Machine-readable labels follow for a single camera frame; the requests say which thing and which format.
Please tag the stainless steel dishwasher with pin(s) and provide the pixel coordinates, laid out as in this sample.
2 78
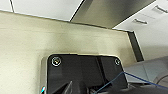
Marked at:
110 13

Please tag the grey robot body shell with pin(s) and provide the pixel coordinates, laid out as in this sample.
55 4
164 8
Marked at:
150 70

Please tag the white base cabinet door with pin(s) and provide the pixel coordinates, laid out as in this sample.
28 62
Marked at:
46 8
4 4

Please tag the tall white drawer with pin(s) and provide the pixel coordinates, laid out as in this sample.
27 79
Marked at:
150 28

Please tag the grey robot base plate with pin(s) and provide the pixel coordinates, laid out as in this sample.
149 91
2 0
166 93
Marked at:
83 70

